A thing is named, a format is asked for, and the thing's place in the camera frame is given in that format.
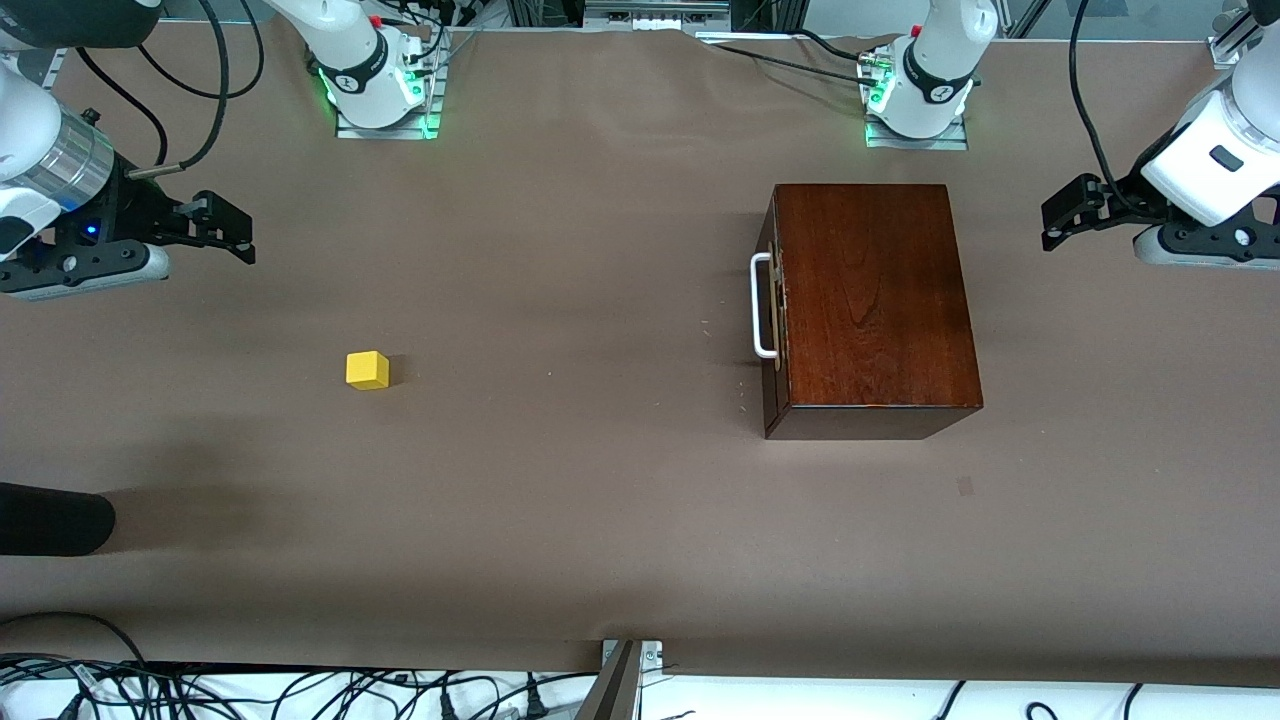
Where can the dark brown wooden box casing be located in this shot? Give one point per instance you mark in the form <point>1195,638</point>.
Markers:
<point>880,300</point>

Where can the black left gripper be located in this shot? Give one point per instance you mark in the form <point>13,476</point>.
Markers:
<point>1121,199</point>

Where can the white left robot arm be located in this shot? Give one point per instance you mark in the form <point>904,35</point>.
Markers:
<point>1225,120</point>

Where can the grey metal bar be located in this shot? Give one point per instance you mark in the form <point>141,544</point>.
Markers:
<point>612,690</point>

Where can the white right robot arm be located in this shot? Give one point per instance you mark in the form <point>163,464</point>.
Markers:
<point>352,45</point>

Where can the brown paper table cover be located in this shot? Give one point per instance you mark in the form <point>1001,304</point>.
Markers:
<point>600,480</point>

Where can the small aluminium bracket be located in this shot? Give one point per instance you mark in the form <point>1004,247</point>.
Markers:
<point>652,655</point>

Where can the aluminium frame profile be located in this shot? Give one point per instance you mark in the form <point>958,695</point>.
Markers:
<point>1235,38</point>
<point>655,12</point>

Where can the yellow cube block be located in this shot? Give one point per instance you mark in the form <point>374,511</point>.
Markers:
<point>366,370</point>

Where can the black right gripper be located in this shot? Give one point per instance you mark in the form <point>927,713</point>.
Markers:
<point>137,210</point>

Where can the aluminium arm base plate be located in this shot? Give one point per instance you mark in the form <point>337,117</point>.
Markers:
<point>915,142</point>
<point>390,130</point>

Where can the black rounded object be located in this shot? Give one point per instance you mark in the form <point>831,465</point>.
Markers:
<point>50,520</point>

